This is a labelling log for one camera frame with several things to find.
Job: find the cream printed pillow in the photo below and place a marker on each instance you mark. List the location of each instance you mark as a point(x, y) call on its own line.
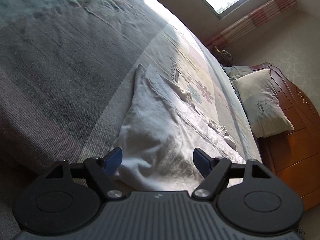
point(262, 105)

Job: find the pink striped curtain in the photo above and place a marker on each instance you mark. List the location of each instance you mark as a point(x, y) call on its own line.
point(260, 15)

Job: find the bed with pastel patterned sheet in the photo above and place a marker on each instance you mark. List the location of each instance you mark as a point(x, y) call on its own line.
point(75, 67)

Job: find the grey-blue pillow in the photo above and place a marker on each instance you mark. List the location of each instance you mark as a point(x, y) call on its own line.
point(236, 73)

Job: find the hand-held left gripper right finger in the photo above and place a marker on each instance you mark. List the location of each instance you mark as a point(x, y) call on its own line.
point(202, 163)

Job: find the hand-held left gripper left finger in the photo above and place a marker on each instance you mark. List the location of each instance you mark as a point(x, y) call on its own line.
point(113, 161)

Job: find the white long-sleeved shirt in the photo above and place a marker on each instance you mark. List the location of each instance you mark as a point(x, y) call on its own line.
point(155, 125)

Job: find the wooden headboard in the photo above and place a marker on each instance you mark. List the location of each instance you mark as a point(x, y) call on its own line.
point(297, 135)

